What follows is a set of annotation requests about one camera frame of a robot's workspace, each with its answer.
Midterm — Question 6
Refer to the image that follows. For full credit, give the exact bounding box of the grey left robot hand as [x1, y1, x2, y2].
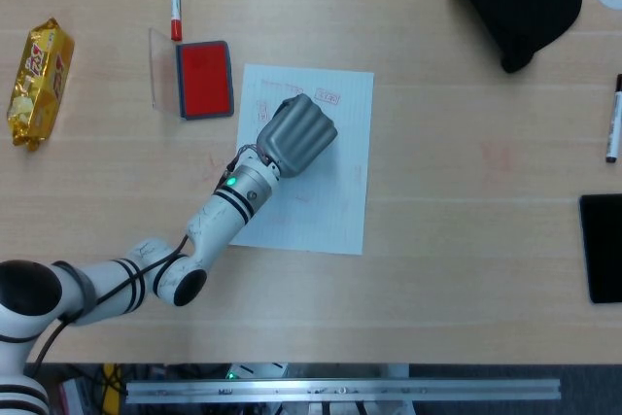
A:
[255, 92, 339, 179]

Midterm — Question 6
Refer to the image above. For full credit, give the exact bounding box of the white lined paper sheet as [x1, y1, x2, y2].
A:
[227, 62, 376, 257]

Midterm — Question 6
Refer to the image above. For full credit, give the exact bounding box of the red ink pad grey case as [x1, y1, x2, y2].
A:
[174, 40, 235, 121]

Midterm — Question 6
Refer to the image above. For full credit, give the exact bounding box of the clear plastic ink pad lid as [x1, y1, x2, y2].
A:
[147, 27, 186, 121]

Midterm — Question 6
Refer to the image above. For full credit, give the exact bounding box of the white device with green light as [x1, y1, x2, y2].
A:
[225, 363, 288, 380]

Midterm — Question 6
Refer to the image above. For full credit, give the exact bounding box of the golden snack package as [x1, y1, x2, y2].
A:
[6, 17, 76, 153]

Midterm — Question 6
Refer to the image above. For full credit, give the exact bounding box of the black knit beanie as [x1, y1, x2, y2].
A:
[441, 0, 583, 75]

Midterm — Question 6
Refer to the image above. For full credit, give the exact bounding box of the black white marker pen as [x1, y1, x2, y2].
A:
[605, 73, 622, 164]

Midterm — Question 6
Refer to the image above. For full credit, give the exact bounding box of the black smartphone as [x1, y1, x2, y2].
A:
[578, 193, 622, 305]

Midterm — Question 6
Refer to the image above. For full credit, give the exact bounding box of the aluminium rail profile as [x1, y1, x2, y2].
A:
[124, 377, 563, 405]

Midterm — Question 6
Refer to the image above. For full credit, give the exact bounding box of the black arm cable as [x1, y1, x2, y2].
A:
[23, 234, 193, 378]

